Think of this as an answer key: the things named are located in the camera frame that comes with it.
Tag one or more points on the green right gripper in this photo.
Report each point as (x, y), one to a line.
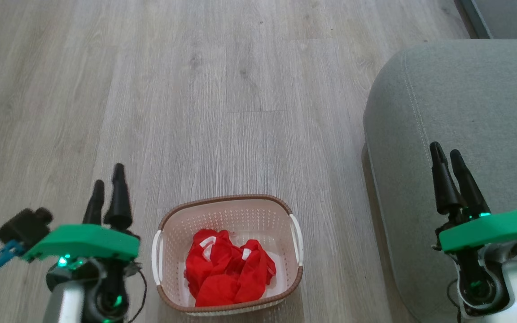
(492, 229)

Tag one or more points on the blue left camera connector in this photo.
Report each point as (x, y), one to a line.
(0, 259)

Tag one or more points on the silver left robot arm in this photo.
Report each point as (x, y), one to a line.
(67, 300)

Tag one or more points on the grey fabric sofa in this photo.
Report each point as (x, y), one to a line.
(465, 98)

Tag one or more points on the white brown-rimmed laundry basket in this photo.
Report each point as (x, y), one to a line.
(227, 215)

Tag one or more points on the grey furniture with dark edge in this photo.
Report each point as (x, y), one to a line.
(510, 15)

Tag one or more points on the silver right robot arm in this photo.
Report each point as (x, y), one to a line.
(516, 287)

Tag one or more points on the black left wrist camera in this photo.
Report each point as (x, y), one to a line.
(23, 229)

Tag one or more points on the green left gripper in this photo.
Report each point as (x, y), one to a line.
(85, 242)

